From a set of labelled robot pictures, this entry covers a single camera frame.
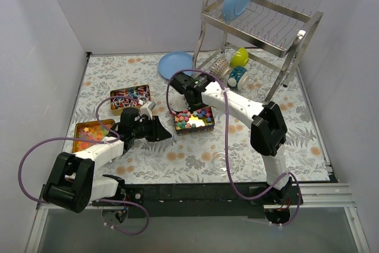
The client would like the tin of star candies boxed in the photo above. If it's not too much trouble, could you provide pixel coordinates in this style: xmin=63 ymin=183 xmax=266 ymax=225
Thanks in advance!
xmin=174 ymin=106 xmax=215 ymax=135

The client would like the tin of gummy candies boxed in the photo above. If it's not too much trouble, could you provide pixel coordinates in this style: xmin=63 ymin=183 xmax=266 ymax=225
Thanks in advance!
xmin=72 ymin=121 xmax=108 ymax=152

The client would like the metal scoop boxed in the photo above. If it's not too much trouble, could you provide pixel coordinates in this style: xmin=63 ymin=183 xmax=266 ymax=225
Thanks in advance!
xmin=169 ymin=94 xmax=190 ymax=113

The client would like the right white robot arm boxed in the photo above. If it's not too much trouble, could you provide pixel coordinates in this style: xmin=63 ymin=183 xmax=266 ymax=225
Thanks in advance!
xmin=168 ymin=69 xmax=296 ymax=204

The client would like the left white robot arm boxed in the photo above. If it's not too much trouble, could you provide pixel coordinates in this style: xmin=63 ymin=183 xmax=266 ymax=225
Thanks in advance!
xmin=43 ymin=107 xmax=172 ymax=213

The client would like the tin of wrapped candies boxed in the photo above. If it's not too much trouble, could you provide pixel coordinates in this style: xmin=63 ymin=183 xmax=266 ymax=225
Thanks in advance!
xmin=110 ymin=85 xmax=151 ymax=116

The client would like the blue plate on table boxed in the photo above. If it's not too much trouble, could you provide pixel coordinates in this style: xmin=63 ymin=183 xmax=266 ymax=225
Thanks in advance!
xmin=158 ymin=52 xmax=192 ymax=79

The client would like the patterned ceramic cup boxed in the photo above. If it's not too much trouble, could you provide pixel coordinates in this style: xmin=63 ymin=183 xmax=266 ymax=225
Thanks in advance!
xmin=210 ymin=55 xmax=229 ymax=78

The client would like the teal white mug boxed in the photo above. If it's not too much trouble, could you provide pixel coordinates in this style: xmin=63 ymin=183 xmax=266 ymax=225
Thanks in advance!
xmin=227 ymin=66 xmax=249 ymax=91

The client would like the yellow-green bowl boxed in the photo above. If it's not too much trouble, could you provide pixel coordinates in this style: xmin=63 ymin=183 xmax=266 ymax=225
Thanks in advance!
xmin=230 ymin=47 xmax=249 ymax=68

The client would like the clear glass bowl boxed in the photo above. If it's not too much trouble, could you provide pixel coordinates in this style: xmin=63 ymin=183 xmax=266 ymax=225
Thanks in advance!
xmin=211 ymin=152 xmax=227 ymax=176

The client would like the steel dish rack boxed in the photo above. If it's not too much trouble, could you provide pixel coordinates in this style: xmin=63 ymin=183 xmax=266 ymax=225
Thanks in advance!
xmin=192 ymin=0 xmax=323 ymax=101

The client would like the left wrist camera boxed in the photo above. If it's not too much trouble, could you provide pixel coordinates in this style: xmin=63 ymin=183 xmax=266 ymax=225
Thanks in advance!
xmin=139 ymin=101 xmax=156 ymax=119

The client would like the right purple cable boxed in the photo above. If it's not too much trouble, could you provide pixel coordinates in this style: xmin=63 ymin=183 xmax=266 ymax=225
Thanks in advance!
xmin=165 ymin=69 xmax=303 ymax=226

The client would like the purple cable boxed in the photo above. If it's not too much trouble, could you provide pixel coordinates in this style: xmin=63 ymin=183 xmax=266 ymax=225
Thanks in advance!
xmin=165 ymin=69 xmax=303 ymax=226
xmin=17 ymin=97 xmax=150 ymax=235

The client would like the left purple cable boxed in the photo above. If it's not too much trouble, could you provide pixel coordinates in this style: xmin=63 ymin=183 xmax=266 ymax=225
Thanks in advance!
xmin=17 ymin=97 xmax=150 ymax=235

